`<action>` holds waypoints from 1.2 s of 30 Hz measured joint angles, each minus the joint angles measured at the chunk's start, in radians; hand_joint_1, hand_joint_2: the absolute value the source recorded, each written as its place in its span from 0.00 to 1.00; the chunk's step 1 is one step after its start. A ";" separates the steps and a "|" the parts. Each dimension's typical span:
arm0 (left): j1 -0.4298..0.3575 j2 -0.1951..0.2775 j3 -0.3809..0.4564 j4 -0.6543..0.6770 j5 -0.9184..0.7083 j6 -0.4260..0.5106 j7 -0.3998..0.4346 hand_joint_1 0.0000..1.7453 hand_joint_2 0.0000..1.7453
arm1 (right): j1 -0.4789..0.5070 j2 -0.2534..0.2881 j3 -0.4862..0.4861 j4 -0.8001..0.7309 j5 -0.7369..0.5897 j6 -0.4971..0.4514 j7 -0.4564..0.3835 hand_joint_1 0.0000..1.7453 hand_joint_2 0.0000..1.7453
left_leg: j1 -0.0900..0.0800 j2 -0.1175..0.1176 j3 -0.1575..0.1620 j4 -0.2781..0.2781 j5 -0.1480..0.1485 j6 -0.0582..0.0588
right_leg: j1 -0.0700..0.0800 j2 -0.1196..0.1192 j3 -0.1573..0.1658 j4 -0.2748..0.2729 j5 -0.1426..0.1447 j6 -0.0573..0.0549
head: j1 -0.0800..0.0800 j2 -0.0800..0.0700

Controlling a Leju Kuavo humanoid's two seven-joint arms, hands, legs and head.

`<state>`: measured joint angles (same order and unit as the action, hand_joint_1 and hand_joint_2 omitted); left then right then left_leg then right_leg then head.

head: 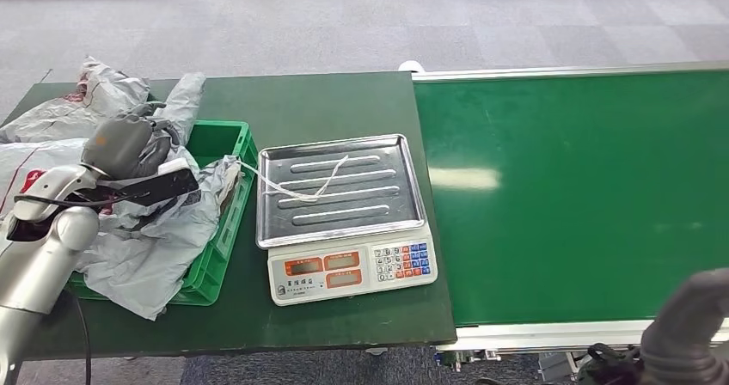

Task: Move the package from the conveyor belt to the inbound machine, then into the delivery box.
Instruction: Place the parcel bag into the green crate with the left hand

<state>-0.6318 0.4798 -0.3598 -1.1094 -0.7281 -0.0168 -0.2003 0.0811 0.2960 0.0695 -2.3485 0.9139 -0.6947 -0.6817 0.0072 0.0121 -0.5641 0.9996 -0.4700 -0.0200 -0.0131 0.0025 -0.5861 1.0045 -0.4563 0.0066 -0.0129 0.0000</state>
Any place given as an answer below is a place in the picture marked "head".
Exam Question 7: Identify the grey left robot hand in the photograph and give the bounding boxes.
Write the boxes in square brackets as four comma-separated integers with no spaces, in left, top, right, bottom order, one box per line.
[81,101,181,182]

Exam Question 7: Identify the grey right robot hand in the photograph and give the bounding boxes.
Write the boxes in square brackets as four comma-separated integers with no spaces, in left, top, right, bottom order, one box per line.
[640,267,729,385]

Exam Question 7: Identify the green conveyor belt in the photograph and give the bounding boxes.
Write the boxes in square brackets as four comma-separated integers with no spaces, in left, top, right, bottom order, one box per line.
[413,70,729,327]

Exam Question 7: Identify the grey mailer bag red stripes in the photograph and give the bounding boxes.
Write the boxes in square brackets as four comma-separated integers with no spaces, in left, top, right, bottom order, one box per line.
[0,56,152,144]

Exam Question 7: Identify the grey mailer bag red logo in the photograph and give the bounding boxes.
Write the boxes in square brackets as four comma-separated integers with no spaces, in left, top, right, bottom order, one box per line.
[0,138,87,218]

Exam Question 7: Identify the green plastic crate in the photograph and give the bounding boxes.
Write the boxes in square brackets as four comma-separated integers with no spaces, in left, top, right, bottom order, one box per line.
[67,120,259,308]

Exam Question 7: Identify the large grey mailer bag barcode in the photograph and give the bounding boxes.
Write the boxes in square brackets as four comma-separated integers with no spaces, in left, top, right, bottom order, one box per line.
[74,154,245,322]

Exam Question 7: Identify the white plastic strip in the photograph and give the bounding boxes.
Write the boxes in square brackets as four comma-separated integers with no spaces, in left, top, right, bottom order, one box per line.
[237,154,350,203]

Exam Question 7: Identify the white electronic scale steel tray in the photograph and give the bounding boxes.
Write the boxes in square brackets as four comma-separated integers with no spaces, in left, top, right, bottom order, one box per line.
[254,133,439,308]

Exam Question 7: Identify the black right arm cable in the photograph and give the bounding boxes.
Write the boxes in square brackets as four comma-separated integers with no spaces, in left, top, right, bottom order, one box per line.
[577,342,645,385]

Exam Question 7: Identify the aluminium conveyor frame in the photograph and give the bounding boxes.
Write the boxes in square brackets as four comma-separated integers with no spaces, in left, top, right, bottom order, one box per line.
[411,60,729,372]

